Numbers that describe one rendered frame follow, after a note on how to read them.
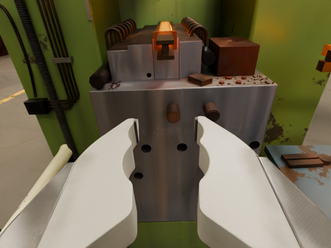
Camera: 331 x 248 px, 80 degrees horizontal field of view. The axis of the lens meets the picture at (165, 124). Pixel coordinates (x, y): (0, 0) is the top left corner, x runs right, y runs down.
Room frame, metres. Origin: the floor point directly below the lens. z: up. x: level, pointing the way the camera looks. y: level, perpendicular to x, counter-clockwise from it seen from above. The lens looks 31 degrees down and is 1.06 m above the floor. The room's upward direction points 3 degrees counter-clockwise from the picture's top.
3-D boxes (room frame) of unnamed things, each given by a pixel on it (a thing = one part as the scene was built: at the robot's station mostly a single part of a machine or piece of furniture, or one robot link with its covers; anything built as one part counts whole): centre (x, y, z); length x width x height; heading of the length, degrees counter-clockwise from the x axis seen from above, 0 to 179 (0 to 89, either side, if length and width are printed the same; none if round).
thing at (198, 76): (0.41, -0.08, 0.92); 0.04 x 0.03 x 0.01; 30
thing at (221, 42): (0.49, -0.16, 0.95); 0.12 x 0.09 x 0.07; 179
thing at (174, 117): (0.36, -0.02, 0.87); 0.04 x 0.03 x 0.03; 179
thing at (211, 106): (0.35, -0.09, 0.87); 0.04 x 0.03 x 0.03; 179
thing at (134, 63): (0.65, 0.01, 0.96); 0.42 x 0.20 x 0.09; 179
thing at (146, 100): (0.66, -0.04, 0.69); 0.56 x 0.38 x 0.45; 179
